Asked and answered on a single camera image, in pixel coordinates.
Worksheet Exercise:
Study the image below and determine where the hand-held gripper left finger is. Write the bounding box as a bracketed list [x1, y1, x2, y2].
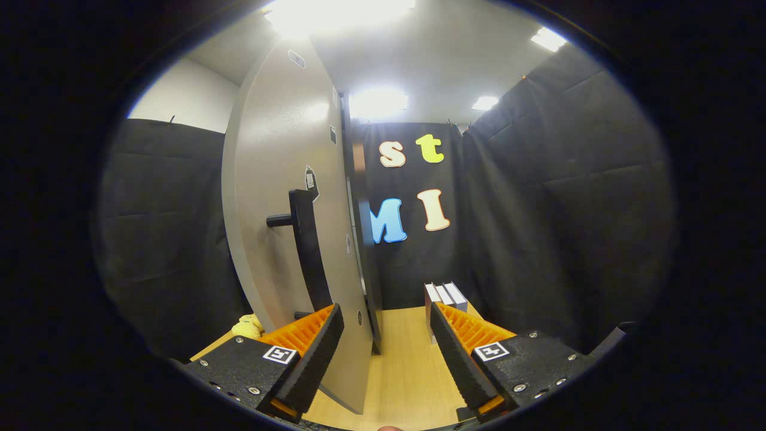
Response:
[174, 302, 346, 424]

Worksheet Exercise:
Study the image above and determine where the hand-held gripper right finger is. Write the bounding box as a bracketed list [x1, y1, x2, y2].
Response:
[429, 301, 599, 423]

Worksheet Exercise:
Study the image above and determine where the black door handle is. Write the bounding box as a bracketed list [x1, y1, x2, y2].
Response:
[266, 189, 334, 321]

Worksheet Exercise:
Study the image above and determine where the beige cabinet door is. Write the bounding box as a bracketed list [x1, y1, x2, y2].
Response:
[221, 37, 375, 415]

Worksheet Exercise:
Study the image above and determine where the mauve cover book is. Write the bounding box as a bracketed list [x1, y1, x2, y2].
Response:
[424, 283, 443, 345]

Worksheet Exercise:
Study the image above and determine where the yellow plush toy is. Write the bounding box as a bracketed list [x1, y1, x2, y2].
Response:
[231, 314, 264, 340]

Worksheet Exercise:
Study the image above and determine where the dark grey cabinet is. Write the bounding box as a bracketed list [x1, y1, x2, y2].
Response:
[338, 90, 384, 355]

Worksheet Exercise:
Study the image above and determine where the black backdrop cloth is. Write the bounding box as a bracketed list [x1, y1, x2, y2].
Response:
[96, 45, 677, 360]

